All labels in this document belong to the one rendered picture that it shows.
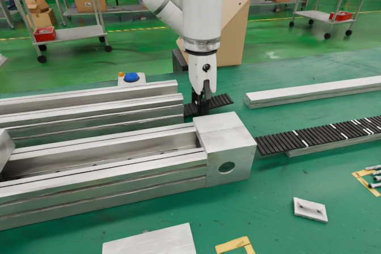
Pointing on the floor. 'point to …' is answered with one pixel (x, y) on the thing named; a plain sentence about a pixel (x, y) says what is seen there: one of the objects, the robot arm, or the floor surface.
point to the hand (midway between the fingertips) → (199, 103)
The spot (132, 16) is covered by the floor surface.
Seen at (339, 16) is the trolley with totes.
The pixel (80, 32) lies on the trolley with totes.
